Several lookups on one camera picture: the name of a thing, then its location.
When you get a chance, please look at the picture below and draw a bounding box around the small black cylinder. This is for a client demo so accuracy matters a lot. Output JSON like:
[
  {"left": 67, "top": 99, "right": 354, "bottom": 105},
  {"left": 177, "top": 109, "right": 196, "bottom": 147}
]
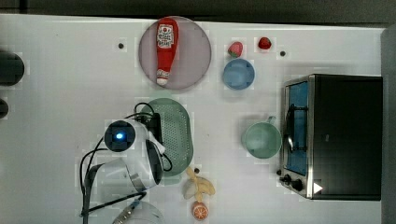
[{"left": 0, "top": 99, "right": 9, "bottom": 119}]

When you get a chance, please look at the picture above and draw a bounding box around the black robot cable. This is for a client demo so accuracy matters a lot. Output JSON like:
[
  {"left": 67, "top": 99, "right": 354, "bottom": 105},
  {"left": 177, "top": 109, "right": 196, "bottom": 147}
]
[{"left": 78, "top": 102, "right": 174, "bottom": 218}]

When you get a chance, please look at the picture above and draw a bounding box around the orange slice toy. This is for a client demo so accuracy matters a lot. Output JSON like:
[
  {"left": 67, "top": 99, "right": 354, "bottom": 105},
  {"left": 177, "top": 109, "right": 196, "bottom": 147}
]
[{"left": 191, "top": 202, "right": 209, "bottom": 221}]

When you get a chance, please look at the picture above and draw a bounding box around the pink strawberry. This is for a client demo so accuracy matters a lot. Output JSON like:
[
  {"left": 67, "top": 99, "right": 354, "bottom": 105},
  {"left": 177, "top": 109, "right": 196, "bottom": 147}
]
[{"left": 228, "top": 41, "right": 243, "bottom": 58}]

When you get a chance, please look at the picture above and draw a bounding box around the peeled banana toy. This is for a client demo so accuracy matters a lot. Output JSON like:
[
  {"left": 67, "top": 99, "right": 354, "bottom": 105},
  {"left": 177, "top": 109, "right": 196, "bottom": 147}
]
[{"left": 182, "top": 167, "right": 216, "bottom": 203}]

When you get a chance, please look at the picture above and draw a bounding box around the green mug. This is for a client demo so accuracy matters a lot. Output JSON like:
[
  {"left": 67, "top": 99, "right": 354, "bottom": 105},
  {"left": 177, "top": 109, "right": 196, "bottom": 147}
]
[{"left": 241, "top": 116, "right": 282, "bottom": 159}]

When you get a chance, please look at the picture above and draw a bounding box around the black toaster oven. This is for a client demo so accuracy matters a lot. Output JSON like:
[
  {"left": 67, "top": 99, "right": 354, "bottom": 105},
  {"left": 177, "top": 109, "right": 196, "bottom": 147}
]
[{"left": 277, "top": 74, "right": 383, "bottom": 201}]

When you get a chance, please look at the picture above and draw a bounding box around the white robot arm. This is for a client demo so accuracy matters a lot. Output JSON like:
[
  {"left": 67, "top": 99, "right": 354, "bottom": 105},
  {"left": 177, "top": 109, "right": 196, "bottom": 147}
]
[{"left": 80, "top": 119, "right": 165, "bottom": 224}]

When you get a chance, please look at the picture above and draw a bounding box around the dark red strawberry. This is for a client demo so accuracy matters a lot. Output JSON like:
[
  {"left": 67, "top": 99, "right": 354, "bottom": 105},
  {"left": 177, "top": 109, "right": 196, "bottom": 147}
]
[{"left": 258, "top": 37, "right": 272, "bottom": 49}]

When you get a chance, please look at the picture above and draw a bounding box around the green strainer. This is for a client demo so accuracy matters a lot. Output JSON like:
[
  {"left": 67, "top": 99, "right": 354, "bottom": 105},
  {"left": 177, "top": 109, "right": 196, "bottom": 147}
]
[{"left": 141, "top": 98, "right": 193, "bottom": 176}]

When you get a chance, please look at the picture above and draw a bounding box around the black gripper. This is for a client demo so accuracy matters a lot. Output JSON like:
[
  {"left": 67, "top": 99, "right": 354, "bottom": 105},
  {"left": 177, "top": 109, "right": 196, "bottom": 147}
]
[{"left": 145, "top": 113, "right": 163, "bottom": 143}]

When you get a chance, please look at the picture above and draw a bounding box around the blue bowl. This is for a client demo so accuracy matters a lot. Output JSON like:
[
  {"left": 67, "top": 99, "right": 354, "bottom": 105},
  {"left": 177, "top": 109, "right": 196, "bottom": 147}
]
[{"left": 222, "top": 59, "right": 255, "bottom": 91}]

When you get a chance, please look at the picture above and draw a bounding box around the pink round plate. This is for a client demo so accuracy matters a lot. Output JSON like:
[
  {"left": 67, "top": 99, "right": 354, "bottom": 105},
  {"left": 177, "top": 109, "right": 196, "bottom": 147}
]
[{"left": 138, "top": 16, "right": 211, "bottom": 90}]

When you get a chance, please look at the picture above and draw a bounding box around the black cylinder holder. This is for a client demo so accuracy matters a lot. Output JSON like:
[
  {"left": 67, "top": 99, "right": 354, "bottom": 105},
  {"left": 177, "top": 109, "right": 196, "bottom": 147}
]
[{"left": 0, "top": 51, "right": 24, "bottom": 86}]

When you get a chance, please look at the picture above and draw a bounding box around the red ketchup bottle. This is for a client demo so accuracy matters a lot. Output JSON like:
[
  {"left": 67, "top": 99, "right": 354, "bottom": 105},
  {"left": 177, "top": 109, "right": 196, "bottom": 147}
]
[{"left": 156, "top": 17, "right": 179, "bottom": 86}]

